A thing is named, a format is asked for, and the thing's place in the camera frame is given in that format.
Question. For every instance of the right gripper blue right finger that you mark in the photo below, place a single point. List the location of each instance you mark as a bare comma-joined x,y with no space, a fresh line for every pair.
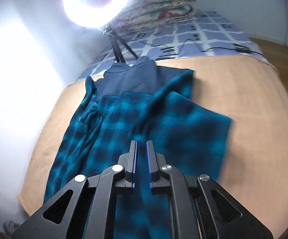
152,166

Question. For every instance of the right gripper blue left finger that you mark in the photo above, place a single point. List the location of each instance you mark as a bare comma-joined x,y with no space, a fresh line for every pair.
131,164

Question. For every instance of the teal plaid fleece jacket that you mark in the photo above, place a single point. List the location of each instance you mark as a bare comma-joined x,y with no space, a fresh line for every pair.
141,102

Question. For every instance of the black light tripod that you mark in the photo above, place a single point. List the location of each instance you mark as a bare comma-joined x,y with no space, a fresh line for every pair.
116,41

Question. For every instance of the blue checked bed sheet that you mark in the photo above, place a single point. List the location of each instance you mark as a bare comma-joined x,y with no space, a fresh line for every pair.
207,33

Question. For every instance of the folded floral quilt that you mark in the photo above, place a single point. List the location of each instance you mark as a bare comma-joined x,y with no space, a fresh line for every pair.
143,14

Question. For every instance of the white ring light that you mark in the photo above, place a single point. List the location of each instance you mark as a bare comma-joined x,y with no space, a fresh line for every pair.
93,13

